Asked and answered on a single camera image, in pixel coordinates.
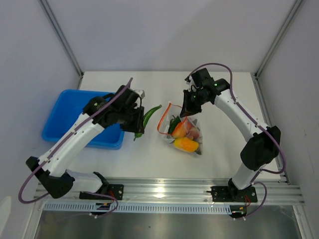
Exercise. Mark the right aluminium frame post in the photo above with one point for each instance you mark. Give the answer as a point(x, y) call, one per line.
point(284, 27)

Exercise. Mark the yellow mango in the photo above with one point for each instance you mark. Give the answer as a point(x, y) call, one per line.
point(186, 144)

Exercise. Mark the clear zip bag orange zipper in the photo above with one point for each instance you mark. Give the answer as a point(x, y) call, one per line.
point(171, 111)

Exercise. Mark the green chili pepper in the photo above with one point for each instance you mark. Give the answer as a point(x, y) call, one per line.
point(146, 119)

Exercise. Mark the aluminium rail front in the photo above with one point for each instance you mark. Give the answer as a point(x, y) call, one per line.
point(195, 191)

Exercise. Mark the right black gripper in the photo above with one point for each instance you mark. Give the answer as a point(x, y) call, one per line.
point(188, 109)

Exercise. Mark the blue plastic bin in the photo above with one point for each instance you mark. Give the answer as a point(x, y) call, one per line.
point(66, 111)

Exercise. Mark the green cucumber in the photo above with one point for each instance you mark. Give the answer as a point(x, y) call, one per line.
point(173, 124)

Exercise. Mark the red orange mango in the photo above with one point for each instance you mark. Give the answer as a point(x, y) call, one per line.
point(182, 129)

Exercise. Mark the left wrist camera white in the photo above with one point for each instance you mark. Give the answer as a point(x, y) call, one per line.
point(141, 93)

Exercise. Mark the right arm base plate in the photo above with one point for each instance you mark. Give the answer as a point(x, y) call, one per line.
point(228, 194)

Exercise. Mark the aluminium frame post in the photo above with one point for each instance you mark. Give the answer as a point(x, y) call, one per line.
point(284, 27)
point(49, 13)

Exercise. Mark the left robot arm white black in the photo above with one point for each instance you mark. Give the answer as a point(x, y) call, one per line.
point(124, 107)

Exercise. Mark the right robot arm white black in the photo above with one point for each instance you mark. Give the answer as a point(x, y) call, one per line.
point(262, 141)

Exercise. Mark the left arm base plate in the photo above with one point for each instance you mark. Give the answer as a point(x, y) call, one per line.
point(114, 190)

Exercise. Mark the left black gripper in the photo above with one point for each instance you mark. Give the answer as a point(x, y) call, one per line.
point(137, 126)

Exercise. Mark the left aluminium frame post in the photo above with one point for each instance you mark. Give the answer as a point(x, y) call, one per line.
point(49, 13)

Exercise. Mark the white slotted cable duct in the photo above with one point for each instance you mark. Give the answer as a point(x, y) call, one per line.
point(139, 208)

